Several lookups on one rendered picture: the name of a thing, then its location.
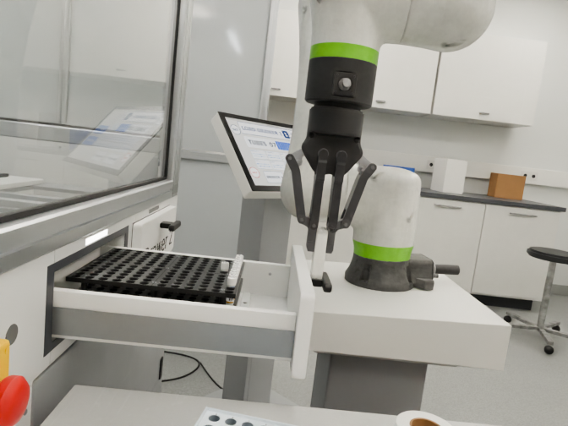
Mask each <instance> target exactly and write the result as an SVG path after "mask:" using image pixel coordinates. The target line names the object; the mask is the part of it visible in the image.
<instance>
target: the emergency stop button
mask: <svg viewBox="0 0 568 426"><path fill-rule="evenodd" d="M29 399H30V386H29V384H28V382H27V381H26V379H25V377H24V376H21V375H9V376H8V377H6V378H4V379H3V380H2V381H1V382H0V426H14V425H15V424H16V423H17V422H18V421H19V420H20V419H21V418H22V416H23V415H24V413H25V410H26V408H27V405H28V402H29Z"/></svg>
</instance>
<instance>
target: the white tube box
mask: <svg viewBox="0 0 568 426"><path fill-rule="evenodd" d="M194 426H297V425H292V424H289V423H281V422H277V421H272V420H269V419H264V418H257V417H253V416H249V415H244V414H240V413H235V412H229V411H224V410H220V409H216V408H212V407H206V408H205V410H204V411H203V412H202V414H201V415H200V417H199V419H198V421H197V422H196V424H195V425H194Z"/></svg>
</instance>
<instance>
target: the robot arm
mask: <svg viewBox="0 0 568 426"><path fill-rule="evenodd" d="M495 5H496V0H299V2H298V27H299V64H298V90H297V99H296V106H295V114H294V120H293V126H292V137H291V142H290V146H289V150H288V154H287V155H286V157H285V159H286V161H287V162H286V165H285V170H284V173H283V177H282V180H281V201H282V203H283V204H284V206H285V208H286V209H287V211H288V212H289V213H290V214H292V215H293V216H295V217H297V220H298V223H300V224H303V225H305V226H306V227H307V228H308V235H307V242H306V248H307V250H308V251H309V252H313V254H312V261H311V268H310V274H311V277H312V278H318V279H321V278H322V275H323V269H324V262H325V253H327V254H331V253H332V252H333V249H334V242H335V235H336V232H337V231H338V230H341V229H344V228H345V229H347V228H349V227H350V225H351V226H352V228H353V236H352V240H353V247H354V250H353V256H352V261H351V263H350V265H349V266H348V267H347V269H346V270H345V280H346V281H348V282H349V283H351V284H353V285H355V286H358V287H362V288H366V289H370V290H375V291H381V292H405V291H409V290H411V289H413V288H414V287H416V288H420V289H423V290H433V289H434V280H433V279H434V278H439V274H441V275H459V273H460V267H459V265H436V264H435V263H434V262H433V260H432V259H430V258H428V257H426V256H425V255H423V254H412V249H413V247H414V241H415V234H416V228H417V220H418V207H419V200H420V191H421V179H420V177H419V176H418V175H417V174H416V173H414V172H411V171H408V170H406V169H402V168H399V167H384V166H376V165H375V164H374V163H371V162H370V161H368V160H367V159H366V158H365V157H364V156H363V149H362V147H361V136H362V130H363V118H364V114H363V112H361V111H360V110H365V109H369V108H370V107H371V106H372V102H373V96H374V85H375V78H376V72H377V66H378V60H379V54H380V48H381V47H382V45H384V44H398V45H403V46H414V47H419V48H423V49H428V50H432V51H437V52H455V51H459V50H461V49H463V48H465V47H467V46H470V45H472V44H473V43H474V42H475V41H476V40H477V39H479V38H480V37H481V36H482V34H483V33H484V32H485V31H486V30H487V29H488V27H489V25H490V23H491V21H492V18H493V17H494V11H495ZM357 162H358V164H356V163H357ZM319 222H326V228H325V227H318V225H319Z"/></svg>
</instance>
